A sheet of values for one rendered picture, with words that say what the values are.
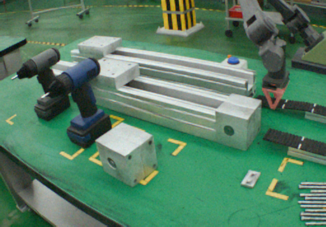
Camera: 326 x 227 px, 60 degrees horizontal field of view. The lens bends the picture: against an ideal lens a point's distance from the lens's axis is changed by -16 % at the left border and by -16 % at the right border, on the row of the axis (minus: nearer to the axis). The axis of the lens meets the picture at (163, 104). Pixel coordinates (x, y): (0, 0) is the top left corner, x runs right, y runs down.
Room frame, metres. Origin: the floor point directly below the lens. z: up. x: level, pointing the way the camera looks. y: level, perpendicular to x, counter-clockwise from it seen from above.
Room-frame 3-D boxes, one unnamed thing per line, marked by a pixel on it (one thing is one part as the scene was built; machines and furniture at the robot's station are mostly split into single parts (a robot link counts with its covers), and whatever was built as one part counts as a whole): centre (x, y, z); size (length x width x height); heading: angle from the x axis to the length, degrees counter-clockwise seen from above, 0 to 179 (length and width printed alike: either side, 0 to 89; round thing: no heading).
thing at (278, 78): (0.80, -0.34, 0.91); 0.10 x 0.07 x 0.07; 141
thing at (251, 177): (0.51, -0.18, 0.78); 0.05 x 0.03 x 0.01; 144
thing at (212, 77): (1.11, 0.04, 0.82); 0.80 x 0.10 x 0.09; 51
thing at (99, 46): (1.27, 0.23, 0.87); 0.16 x 0.11 x 0.07; 51
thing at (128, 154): (0.61, 0.09, 0.83); 0.11 x 0.10 x 0.10; 136
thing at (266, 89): (0.79, -0.33, 0.84); 0.07 x 0.07 x 0.09; 51
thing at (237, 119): (0.69, -0.20, 0.83); 0.12 x 0.09 x 0.10; 141
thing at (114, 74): (0.97, 0.16, 0.87); 0.16 x 0.11 x 0.07; 51
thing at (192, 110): (0.97, 0.16, 0.82); 0.80 x 0.10 x 0.09; 51
